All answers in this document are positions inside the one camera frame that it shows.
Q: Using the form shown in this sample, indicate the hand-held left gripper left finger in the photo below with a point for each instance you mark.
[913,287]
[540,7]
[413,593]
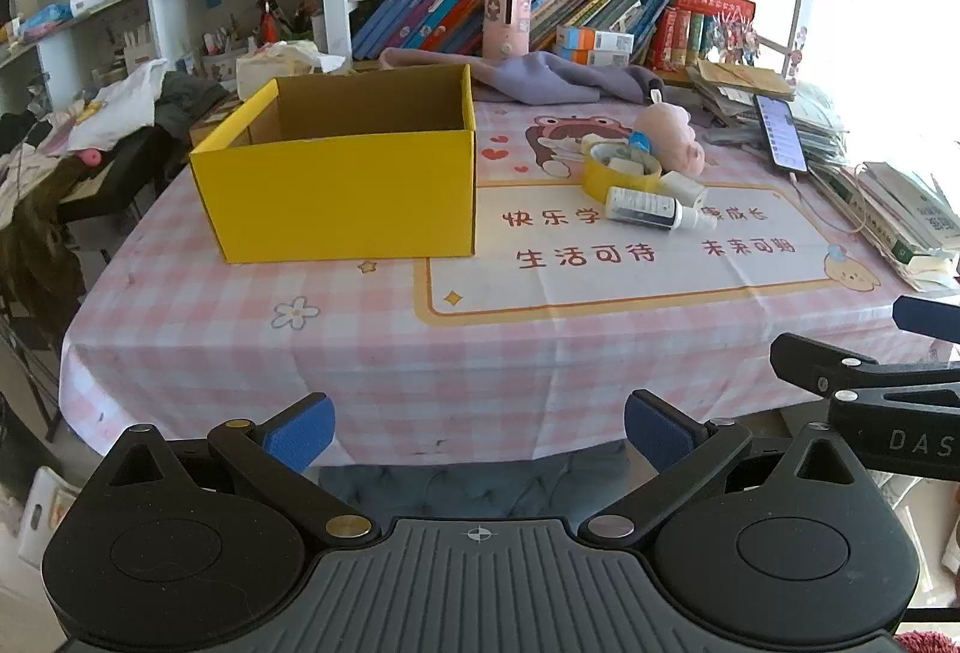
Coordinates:
[300,434]

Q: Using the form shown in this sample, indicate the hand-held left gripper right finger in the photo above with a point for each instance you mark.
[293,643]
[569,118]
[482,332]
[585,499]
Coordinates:
[660,434]

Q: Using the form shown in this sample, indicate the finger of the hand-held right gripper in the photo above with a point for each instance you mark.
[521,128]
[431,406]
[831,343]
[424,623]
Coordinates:
[825,362]
[926,315]

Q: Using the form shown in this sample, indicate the small white box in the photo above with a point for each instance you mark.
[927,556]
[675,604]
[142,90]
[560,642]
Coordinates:
[681,186]

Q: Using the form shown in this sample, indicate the white spray bottle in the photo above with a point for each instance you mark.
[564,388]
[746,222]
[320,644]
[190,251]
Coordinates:
[637,204]

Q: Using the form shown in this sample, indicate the yellow cardboard box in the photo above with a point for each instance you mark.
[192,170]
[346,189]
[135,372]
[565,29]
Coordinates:
[337,195]

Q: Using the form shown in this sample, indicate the pink plush pig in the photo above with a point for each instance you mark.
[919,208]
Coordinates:
[671,135]

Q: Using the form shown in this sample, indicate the stack of books and papers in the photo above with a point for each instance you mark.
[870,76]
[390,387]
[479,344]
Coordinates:
[900,218]

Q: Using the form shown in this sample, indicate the stack of clear packets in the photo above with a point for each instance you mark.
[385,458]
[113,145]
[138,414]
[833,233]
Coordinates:
[821,120]

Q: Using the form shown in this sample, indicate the smartphone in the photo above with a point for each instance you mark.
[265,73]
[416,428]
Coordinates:
[780,135]

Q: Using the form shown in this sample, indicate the yellow tape roll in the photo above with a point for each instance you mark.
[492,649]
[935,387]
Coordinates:
[600,179]

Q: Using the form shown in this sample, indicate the blue capped small bottle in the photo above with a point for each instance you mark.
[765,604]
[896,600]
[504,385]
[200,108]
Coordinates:
[640,141]

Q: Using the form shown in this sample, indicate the stack of brown envelopes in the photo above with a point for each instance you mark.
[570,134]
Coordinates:
[735,79]

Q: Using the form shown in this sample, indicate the brown wig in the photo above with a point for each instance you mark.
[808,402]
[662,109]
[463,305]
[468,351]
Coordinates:
[37,233]

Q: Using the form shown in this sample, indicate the pink hair roller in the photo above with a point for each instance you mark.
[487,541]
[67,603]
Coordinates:
[91,157]

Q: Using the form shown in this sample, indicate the dark grey garment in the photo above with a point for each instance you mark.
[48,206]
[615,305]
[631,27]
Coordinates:
[187,98]

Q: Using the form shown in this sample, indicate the red boxed book set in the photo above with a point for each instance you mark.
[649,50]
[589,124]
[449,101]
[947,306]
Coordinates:
[690,30]

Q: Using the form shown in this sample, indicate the floral tissue box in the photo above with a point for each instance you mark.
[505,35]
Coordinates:
[262,71]

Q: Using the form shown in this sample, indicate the pink and purple scarf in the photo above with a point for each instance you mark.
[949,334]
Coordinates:
[540,79]

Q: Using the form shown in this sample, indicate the white garment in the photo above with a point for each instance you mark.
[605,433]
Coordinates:
[120,105]

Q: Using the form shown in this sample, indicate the orange blue white carton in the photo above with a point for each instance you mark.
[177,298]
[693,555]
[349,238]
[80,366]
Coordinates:
[596,59]
[596,39]

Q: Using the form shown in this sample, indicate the pile of mixed clothes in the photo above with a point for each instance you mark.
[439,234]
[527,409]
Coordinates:
[30,150]

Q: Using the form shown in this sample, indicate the desk pen holder cluster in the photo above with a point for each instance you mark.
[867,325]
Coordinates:
[281,15]

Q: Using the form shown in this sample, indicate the pink rectangular gadget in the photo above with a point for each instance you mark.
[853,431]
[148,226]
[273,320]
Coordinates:
[506,23]

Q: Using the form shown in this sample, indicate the row of colourful books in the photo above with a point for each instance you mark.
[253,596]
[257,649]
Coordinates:
[442,11]

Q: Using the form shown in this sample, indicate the blue packet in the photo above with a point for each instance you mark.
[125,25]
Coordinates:
[45,19]

